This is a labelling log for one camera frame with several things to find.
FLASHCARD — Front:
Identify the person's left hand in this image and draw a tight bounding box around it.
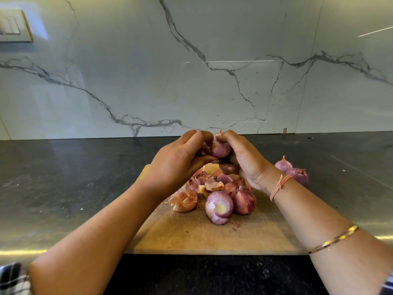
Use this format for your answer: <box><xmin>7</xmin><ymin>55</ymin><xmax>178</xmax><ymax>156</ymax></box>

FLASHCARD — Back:
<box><xmin>140</xmin><ymin>129</ymin><xmax>219</xmax><ymax>200</ymax></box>

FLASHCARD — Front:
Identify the person's right hand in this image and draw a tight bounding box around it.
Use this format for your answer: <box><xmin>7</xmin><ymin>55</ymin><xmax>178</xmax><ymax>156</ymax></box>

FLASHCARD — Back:
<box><xmin>216</xmin><ymin>129</ymin><xmax>286</xmax><ymax>194</ymax></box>

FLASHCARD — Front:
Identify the brownish red onion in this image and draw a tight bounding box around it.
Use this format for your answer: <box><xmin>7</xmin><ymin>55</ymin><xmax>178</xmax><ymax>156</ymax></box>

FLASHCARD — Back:
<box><xmin>203</xmin><ymin>132</ymin><xmax>233</xmax><ymax>159</ymax></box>

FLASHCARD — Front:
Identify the small red onion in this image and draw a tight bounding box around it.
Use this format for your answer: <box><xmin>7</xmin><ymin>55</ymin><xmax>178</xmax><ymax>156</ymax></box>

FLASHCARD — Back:
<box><xmin>274</xmin><ymin>156</ymin><xmax>294</xmax><ymax>174</ymax></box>

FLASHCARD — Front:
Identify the pile of onion peels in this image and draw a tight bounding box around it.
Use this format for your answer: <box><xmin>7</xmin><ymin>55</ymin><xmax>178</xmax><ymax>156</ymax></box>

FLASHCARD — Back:
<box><xmin>169</xmin><ymin>161</ymin><xmax>246</xmax><ymax>213</ymax></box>

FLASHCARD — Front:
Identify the red onion with pale patch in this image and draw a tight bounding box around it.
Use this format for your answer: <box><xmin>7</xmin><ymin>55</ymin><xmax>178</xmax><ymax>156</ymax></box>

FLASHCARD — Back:
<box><xmin>204</xmin><ymin>190</ymin><xmax>235</xmax><ymax>226</ymax></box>

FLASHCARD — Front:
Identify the person's left forearm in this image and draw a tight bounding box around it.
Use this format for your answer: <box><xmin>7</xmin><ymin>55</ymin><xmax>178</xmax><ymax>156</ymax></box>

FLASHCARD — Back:
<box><xmin>27</xmin><ymin>188</ymin><xmax>165</xmax><ymax>295</ymax></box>

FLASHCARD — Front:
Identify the person's right forearm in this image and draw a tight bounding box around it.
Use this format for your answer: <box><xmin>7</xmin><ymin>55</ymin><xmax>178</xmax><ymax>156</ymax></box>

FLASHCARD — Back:
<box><xmin>269</xmin><ymin>176</ymin><xmax>393</xmax><ymax>295</ymax></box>

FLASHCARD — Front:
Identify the wooden cutting board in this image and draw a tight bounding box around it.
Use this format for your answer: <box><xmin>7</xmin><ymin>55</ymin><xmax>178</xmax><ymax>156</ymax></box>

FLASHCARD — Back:
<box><xmin>126</xmin><ymin>164</ymin><xmax>308</xmax><ymax>255</ymax></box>

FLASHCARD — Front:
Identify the gold bangle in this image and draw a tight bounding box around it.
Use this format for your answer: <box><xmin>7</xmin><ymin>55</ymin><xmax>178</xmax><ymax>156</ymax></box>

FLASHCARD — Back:
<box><xmin>307</xmin><ymin>225</ymin><xmax>360</xmax><ymax>254</ymax></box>

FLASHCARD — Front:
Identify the black white plaid sleeve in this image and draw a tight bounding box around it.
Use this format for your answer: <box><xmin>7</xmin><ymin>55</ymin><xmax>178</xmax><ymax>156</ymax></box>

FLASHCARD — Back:
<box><xmin>0</xmin><ymin>262</ymin><xmax>32</xmax><ymax>295</ymax></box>

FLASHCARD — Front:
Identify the orange thread bracelet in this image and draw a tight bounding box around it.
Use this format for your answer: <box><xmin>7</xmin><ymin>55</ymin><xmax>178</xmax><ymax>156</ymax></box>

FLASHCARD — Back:
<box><xmin>269</xmin><ymin>174</ymin><xmax>293</xmax><ymax>203</ymax></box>

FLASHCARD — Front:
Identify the white wall switch plate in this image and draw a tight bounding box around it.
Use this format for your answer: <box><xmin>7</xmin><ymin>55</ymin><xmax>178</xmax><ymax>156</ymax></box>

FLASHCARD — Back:
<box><xmin>0</xmin><ymin>9</ymin><xmax>33</xmax><ymax>43</ymax></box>

